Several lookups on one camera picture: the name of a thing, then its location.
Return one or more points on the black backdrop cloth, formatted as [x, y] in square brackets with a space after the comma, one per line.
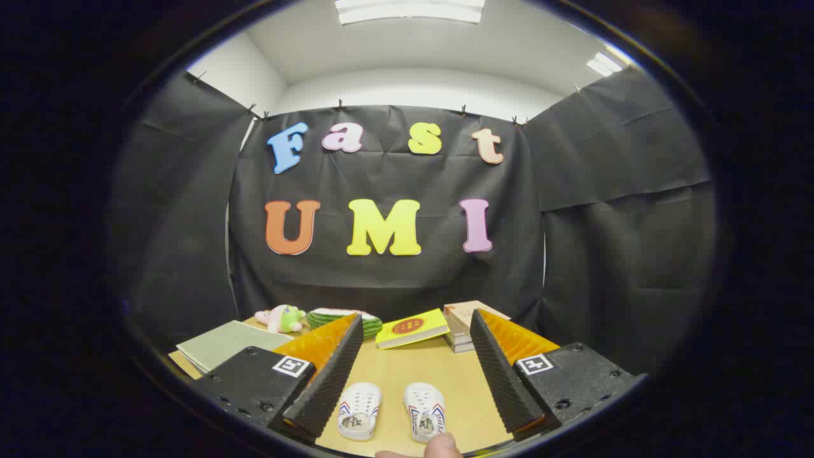
[394, 280]

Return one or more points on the long ceiling light panel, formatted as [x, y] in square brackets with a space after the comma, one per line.
[410, 11]

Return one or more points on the small ceiling light panel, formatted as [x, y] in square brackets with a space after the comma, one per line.
[604, 63]

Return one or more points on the pink and green plush toy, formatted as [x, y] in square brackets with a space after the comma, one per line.
[283, 318]

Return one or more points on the yellow book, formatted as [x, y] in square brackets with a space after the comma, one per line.
[410, 329]

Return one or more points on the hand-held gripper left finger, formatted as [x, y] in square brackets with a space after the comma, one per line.
[331, 381]

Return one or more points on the white striped canvas shoe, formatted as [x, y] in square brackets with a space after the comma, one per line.
[359, 407]
[425, 407]

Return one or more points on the pale green storage box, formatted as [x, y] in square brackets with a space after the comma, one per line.
[222, 343]

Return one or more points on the watermelon slice plush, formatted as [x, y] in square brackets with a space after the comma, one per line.
[331, 316]

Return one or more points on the grey book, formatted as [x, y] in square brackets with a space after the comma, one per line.
[459, 343]

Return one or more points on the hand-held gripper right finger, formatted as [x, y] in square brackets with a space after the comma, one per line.
[499, 375]

